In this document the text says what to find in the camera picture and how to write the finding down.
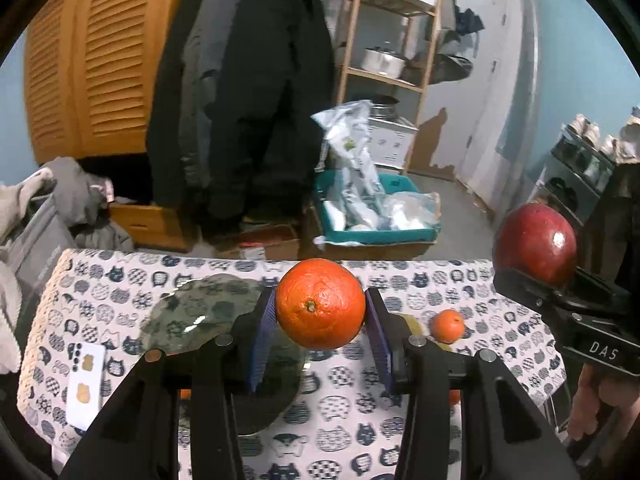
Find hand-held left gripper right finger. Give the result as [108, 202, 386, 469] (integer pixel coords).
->
[364, 287, 581, 480]

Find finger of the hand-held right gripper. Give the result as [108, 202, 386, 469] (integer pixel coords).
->
[492, 267, 576, 326]
[572, 266, 628, 295]

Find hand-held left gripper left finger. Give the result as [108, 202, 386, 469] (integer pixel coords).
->
[59, 287, 278, 480]

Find red apple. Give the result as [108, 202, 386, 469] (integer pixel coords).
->
[492, 204, 578, 288]

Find large orange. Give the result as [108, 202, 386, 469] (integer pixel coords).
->
[276, 258, 367, 350]

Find green glass bowl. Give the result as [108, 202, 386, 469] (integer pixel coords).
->
[142, 275, 313, 436]

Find small orange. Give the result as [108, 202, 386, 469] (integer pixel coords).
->
[431, 310, 466, 345]

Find person's right hand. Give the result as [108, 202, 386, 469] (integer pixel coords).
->
[567, 365, 622, 443]

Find cat-print tablecloth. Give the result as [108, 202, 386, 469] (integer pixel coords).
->
[17, 247, 568, 480]

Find red-printed cardboard box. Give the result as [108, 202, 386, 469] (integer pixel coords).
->
[217, 224, 301, 261]

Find shoe rack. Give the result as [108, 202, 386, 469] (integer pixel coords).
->
[530, 112, 640, 231]

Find clear plastic bag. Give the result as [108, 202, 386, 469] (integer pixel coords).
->
[382, 191, 442, 231]

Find wooden drawer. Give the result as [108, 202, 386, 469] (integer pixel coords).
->
[107, 202, 198, 253]

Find printed plastic bag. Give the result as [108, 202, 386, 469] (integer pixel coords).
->
[311, 100, 387, 231]

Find white sticker card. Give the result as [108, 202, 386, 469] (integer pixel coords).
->
[65, 344, 107, 433]

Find white patterned drawer box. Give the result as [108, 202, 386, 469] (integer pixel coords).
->
[367, 115, 420, 167]

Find grey metal pipe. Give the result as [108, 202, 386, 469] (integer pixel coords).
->
[495, 0, 543, 221]

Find grey door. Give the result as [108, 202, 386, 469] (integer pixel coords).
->
[435, 0, 516, 181]

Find metal basin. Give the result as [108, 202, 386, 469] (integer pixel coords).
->
[367, 95, 401, 121]

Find dark grey garment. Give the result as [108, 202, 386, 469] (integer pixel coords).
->
[37, 156, 136, 253]

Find dark hanging bags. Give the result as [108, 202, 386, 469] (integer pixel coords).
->
[430, 30, 473, 86]

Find grey jacket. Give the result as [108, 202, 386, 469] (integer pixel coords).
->
[177, 5, 221, 186]

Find grey fabric bin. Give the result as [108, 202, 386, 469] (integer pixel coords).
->
[10, 195, 76, 306]

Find black hooded coat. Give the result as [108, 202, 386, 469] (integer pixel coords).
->
[205, 0, 336, 221]

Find steel pot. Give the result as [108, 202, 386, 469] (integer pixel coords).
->
[360, 46, 407, 78]

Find dark blue umbrella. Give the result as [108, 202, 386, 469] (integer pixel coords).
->
[452, 7, 486, 38]

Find wooden shelf rack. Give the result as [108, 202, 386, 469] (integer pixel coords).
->
[332, 0, 448, 173]

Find louvered wooden wardrobe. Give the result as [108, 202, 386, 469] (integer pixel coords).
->
[24, 0, 211, 166]

